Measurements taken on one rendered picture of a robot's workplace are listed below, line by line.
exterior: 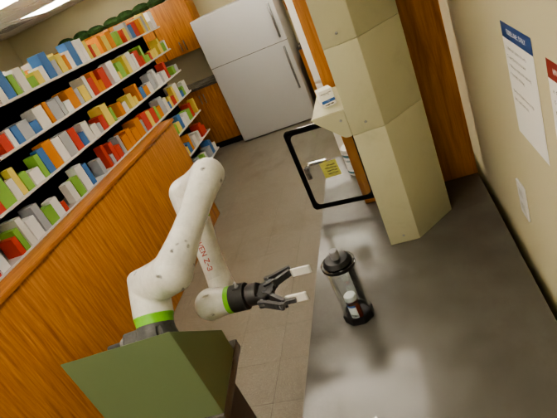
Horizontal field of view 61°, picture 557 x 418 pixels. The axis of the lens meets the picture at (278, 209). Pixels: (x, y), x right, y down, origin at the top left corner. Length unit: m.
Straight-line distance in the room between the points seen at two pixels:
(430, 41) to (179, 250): 1.20
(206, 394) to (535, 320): 0.94
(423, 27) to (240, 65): 4.97
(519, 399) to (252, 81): 5.92
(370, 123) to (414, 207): 0.37
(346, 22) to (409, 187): 0.61
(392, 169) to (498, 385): 0.77
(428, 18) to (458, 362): 1.20
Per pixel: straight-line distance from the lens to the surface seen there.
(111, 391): 1.57
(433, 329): 1.49
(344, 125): 1.63
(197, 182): 1.62
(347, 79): 1.58
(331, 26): 1.55
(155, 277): 1.45
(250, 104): 6.86
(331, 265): 1.44
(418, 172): 1.78
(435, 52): 1.97
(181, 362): 1.42
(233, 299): 1.57
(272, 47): 6.61
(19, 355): 2.84
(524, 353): 1.39
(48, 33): 8.50
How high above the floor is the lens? 1.98
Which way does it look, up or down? 25 degrees down
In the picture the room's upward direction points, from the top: 25 degrees counter-clockwise
